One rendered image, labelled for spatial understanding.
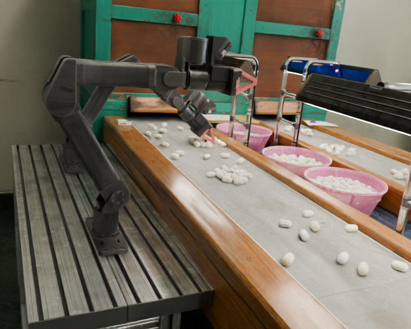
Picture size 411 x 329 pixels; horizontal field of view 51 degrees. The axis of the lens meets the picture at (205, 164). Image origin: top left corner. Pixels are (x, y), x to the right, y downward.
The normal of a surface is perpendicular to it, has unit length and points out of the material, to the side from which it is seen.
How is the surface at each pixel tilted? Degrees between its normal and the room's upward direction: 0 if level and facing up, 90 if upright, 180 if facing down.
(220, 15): 90
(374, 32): 90
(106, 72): 87
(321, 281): 0
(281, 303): 0
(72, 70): 90
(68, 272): 0
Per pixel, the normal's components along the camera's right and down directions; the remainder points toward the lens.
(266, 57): 0.39, 0.30
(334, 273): 0.09, -0.95
